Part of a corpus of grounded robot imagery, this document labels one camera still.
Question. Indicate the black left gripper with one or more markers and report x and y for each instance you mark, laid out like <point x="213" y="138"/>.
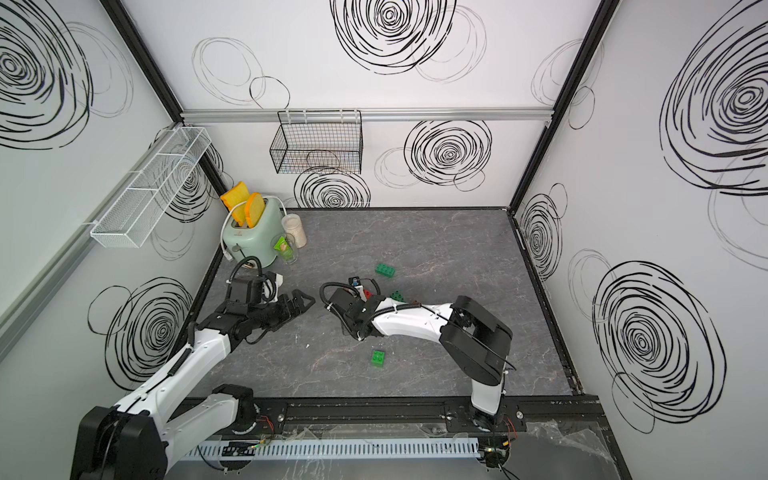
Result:
<point x="291" y="312"/>

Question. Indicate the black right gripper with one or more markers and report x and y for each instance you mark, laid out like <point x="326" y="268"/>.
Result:
<point x="346" y="327"/>

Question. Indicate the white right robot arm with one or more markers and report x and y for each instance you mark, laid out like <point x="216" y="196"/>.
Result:
<point x="476" y="340"/>

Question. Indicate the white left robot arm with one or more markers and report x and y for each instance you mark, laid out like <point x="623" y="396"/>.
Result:
<point x="141" y="436"/>

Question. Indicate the green long lego brick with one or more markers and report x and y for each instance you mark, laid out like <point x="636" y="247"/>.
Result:
<point x="397" y="296"/>

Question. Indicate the dark green far lego brick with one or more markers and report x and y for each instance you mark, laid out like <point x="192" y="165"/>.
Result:
<point x="385" y="270"/>

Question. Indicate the bright green near lego brick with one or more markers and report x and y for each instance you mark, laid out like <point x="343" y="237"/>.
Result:
<point x="378" y="358"/>

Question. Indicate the green snack packet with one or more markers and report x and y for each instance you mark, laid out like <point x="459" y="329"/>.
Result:
<point x="282" y="246"/>

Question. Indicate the clear drinking glass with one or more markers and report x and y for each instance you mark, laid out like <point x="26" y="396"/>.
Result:
<point x="294" y="257"/>

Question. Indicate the mint green toaster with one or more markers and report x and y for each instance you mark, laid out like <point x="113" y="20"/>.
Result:
<point x="238" y="243"/>

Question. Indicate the right toy bread slice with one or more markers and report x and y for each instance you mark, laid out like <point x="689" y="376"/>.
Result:
<point x="253" y="209"/>

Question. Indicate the toy bread slice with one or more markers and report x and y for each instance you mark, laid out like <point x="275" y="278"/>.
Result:
<point x="253" y="209"/>
<point x="235" y="200"/>

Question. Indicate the left toy bread slice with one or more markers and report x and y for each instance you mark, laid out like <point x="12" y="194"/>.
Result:
<point x="235" y="200"/>

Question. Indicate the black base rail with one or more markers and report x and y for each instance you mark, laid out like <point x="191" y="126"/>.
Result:
<point x="450" y="414"/>

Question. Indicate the black wire basket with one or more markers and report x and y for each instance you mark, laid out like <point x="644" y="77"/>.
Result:
<point x="318" y="138"/>

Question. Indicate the white slotted cable duct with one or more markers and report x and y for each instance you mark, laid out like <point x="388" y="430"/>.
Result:
<point x="337" y="449"/>

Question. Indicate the white mesh wall shelf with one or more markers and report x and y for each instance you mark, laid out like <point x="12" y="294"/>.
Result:
<point x="169" y="184"/>

